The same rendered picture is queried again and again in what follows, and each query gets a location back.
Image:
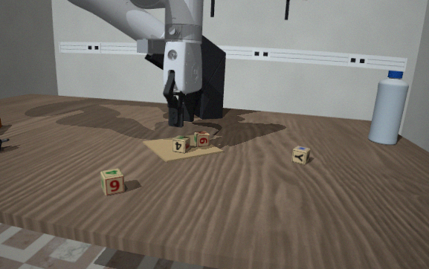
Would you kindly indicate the wooden toy block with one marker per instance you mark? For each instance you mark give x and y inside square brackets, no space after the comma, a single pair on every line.
[181,144]
[112,181]

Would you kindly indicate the white plastic bottle with blue cap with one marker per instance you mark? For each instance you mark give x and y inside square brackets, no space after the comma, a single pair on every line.
[388,110]

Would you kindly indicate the beige letter block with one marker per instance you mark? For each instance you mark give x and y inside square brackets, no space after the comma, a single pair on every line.
[300,155]

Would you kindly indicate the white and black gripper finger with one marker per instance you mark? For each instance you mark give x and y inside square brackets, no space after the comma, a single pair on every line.
[176,112]
[188,105]

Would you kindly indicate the tan flat mat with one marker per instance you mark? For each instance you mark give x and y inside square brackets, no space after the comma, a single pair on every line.
[163,148]

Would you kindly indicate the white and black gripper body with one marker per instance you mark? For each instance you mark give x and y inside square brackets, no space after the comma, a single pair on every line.
[184,57]

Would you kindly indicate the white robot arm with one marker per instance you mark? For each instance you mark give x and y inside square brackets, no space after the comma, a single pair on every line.
[183,20]

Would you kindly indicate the beige toy block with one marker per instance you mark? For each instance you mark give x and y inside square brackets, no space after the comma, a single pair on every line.
[201,138]

